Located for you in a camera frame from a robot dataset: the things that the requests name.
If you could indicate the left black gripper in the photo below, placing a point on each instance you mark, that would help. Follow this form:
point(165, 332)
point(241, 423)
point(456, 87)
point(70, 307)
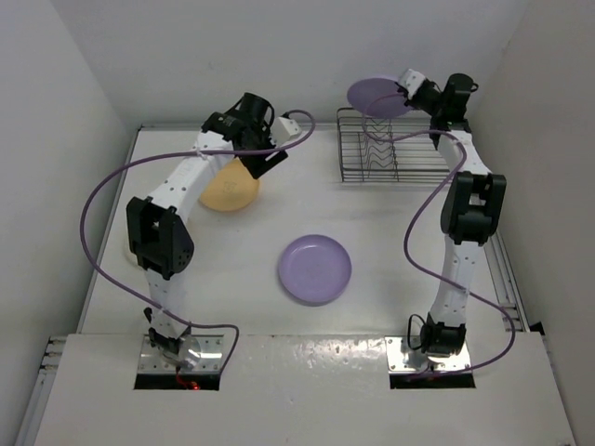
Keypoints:
point(257, 165)

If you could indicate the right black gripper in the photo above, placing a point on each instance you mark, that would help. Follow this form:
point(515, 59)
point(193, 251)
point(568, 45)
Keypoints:
point(410, 101)

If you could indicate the orange plastic plate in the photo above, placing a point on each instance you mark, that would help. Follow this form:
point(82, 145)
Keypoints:
point(232, 189)

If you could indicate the purple plastic plate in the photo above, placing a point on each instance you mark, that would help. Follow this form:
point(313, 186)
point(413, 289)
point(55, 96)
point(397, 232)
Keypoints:
point(314, 270)
point(378, 97)

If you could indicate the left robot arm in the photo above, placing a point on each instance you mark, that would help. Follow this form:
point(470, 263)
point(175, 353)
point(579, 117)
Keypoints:
point(157, 225)

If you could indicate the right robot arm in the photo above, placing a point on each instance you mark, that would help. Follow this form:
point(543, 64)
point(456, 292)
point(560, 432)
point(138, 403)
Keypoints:
point(470, 214)

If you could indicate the cream plastic plate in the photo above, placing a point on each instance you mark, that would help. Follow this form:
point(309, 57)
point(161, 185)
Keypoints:
point(129, 256)

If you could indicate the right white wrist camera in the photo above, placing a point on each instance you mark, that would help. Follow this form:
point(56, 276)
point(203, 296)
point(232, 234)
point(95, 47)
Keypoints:
point(410, 82)

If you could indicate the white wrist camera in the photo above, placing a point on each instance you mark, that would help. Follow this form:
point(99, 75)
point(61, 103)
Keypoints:
point(410, 82)
point(284, 130)

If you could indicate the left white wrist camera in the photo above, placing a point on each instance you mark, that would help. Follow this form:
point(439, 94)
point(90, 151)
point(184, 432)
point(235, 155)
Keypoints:
point(284, 130)

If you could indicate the wire dish rack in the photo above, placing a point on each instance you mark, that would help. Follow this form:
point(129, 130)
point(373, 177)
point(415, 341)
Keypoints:
point(379, 150)

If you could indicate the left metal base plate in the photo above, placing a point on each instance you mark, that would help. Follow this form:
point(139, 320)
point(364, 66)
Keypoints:
point(198, 354)

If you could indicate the metal base plate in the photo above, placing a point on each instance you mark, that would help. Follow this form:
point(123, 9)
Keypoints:
point(403, 360)
point(198, 354)

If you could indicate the aluminium frame rail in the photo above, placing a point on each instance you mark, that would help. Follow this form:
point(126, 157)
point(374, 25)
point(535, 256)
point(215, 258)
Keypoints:
point(507, 292)

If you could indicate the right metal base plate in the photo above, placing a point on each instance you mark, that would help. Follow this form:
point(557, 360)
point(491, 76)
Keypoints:
point(403, 360)

